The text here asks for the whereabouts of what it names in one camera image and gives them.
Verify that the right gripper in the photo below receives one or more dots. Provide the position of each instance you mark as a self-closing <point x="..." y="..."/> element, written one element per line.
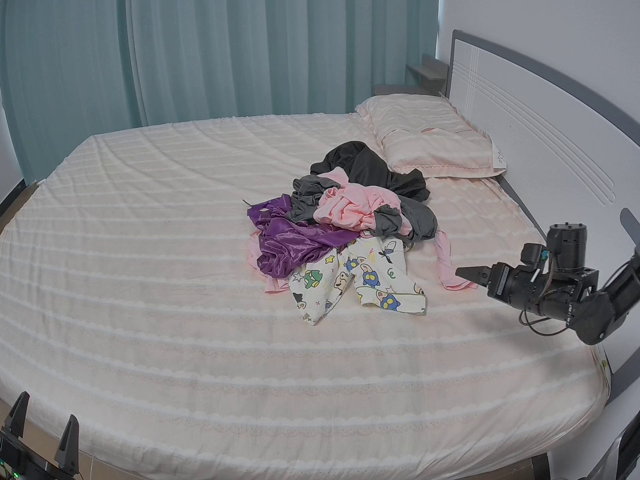
<point x="515" y="285"/>

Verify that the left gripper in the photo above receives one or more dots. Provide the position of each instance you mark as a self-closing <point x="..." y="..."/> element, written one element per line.
<point x="20" y="460"/>

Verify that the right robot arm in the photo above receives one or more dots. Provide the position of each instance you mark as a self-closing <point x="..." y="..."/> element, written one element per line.
<point x="595" y="313"/>

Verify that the pile of clothes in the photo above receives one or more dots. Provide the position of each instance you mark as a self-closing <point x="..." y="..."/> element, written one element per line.
<point x="350" y="203"/>

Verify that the bed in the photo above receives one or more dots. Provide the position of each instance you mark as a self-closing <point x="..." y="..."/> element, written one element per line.
<point x="150" y="278"/>

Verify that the pink pillow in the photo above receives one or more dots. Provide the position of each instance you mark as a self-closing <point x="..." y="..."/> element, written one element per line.
<point x="430" y="138"/>

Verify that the white printed pyjama trousers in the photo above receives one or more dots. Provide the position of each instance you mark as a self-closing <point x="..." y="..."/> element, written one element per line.
<point x="320" y="283"/>

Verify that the purple satin garment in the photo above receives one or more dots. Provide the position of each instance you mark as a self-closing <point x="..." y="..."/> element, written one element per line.
<point x="295" y="243"/>

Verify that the grey bedside table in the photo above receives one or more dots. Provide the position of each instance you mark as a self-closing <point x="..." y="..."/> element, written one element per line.
<point x="425" y="70"/>

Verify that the blue-green curtain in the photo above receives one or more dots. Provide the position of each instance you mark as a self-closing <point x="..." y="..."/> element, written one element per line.
<point x="280" y="38"/>
<point x="60" y="58"/>

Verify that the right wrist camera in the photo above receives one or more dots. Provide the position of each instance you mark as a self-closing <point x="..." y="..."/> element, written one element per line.
<point x="530" y="255"/>

